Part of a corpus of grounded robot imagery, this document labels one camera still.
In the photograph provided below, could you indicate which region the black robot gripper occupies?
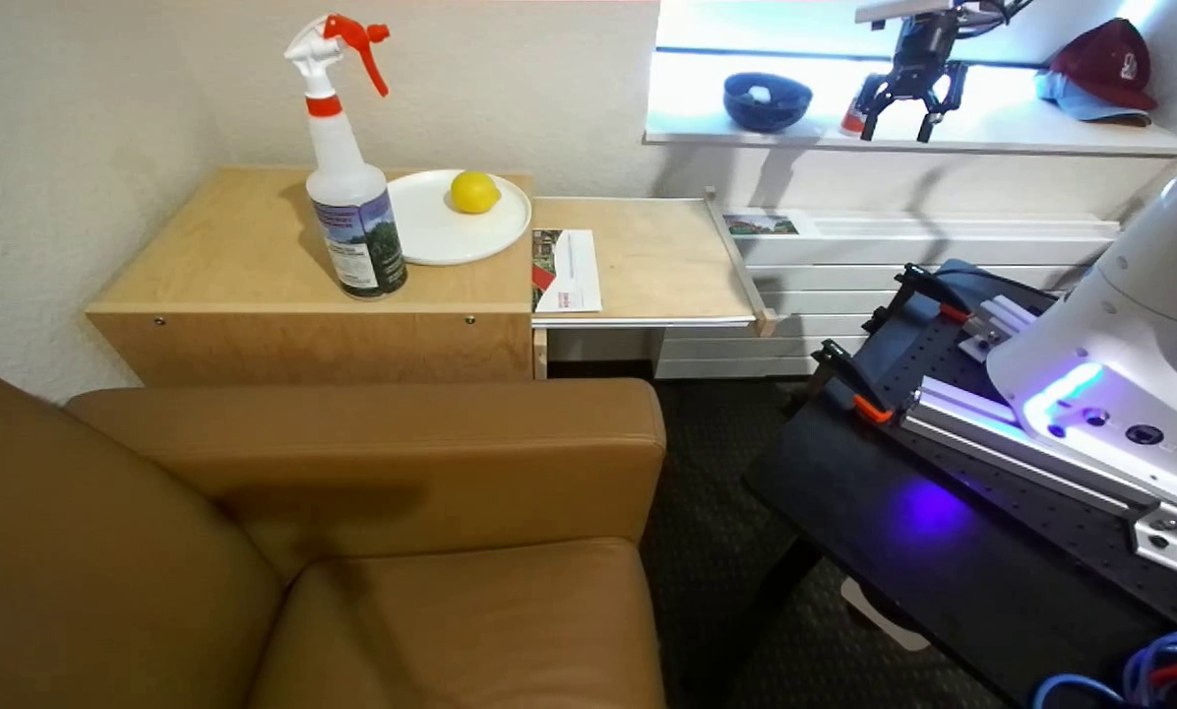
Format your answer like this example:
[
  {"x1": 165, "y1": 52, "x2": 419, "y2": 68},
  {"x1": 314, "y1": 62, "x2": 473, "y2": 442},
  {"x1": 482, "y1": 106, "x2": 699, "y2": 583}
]
[{"x1": 853, "y1": 10, "x2": 964, "y2": 142}]

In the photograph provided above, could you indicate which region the black bowl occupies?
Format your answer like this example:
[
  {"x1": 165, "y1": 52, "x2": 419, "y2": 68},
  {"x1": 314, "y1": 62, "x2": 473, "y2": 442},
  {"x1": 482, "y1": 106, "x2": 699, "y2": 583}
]
[{"x1": 724, "y1": 69, "x2": 810, "y2": 133}]

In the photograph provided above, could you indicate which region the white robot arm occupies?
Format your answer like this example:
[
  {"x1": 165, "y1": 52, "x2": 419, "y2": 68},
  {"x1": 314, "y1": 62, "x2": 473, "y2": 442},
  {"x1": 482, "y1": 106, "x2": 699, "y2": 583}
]
[{"x1": 905, "y1": 176, "x2": 1177, "y2": 515}]

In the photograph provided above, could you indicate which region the flat wooden pull-out drawer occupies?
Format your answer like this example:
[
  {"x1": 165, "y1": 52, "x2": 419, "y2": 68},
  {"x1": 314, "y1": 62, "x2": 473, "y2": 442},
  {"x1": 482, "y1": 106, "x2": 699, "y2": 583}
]
[{"x1": 537, "y1": 196, "x2": 776, "y2": 333}]

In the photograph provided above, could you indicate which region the small red bottle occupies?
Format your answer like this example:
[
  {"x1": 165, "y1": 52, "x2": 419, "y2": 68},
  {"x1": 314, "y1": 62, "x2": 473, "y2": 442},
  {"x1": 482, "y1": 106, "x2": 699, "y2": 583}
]
[{"x1": 843, "y1": 106, "x2": 865, "y2": 133}]

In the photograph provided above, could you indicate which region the maroon baseball cap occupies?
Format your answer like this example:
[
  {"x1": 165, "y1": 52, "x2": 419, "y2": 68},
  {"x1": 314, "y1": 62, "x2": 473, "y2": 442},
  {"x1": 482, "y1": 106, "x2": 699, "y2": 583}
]
[{"x1": 1035, "y1": 18, "x2": 1159, "y2": 121}]

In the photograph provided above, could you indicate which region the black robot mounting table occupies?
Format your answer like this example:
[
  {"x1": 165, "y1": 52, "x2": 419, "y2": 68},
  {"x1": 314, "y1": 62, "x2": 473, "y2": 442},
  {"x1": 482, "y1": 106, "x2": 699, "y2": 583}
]
[{"x1": 745, "y1": 260, "x2": 1177, "y2": 709}]

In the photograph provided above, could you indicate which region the white and red envelope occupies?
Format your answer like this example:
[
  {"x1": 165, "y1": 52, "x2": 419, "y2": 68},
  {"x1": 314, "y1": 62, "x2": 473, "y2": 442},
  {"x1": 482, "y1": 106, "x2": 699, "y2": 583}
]
[{"x1": 533, "y1": 228, "x2": 604, "y2": 315}]

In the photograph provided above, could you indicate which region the yellow lemon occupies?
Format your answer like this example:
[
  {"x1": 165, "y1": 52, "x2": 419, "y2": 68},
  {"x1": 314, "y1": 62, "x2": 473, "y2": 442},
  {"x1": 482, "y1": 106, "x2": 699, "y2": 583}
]
[{"x1": 448, "y1": 171, "x2": 500, "y2": 218}]

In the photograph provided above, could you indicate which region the white round plate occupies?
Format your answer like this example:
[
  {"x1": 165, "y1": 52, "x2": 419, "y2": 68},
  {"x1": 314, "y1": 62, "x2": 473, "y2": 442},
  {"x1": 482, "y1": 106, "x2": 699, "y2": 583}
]
[{"x1": 390, "y1": 171, "x2": 533, "y2": 265}]

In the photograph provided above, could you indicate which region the spray bottle with red trigger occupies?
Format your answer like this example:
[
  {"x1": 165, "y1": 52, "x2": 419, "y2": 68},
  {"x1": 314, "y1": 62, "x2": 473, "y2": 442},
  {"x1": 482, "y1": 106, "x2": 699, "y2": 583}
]
[{"x1": 285, "y1": 10, "x2": 406, "y2": 295}]

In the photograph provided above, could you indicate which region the brown leather armchair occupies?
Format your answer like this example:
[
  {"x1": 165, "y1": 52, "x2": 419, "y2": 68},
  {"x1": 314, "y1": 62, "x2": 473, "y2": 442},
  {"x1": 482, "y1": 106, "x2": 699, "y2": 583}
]
[{"x1": 0, "y1": 378, "x2": 667, "y2": 709}]

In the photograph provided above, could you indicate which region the light wooden cabinet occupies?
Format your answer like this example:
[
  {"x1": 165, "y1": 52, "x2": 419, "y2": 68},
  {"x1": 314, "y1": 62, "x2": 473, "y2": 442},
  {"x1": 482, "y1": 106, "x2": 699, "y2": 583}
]
[{"x1": 87, "y1": 171, "x2": 539, "y2": 385}]

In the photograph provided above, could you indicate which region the white wall heater unit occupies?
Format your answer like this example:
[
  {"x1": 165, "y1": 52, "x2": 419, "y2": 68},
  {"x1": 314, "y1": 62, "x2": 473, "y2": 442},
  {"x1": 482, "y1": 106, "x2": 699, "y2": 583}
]
[{"x1": 544, "y1": 207, "x2": 1128, "y2": 385}]

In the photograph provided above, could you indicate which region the red-handled black clamp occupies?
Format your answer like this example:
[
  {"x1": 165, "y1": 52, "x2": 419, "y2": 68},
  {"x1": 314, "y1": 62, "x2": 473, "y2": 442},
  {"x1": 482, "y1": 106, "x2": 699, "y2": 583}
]
[{"x1": 814, "y1": 340, "x2": 893, "y2": 431}]

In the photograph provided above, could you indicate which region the blue cable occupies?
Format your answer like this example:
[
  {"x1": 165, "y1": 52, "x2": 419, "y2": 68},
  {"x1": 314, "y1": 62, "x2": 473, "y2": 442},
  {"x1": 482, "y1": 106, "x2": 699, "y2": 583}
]
[{"x1": 1031, "y1": 627, "x2": 1177, "y2": 709}]

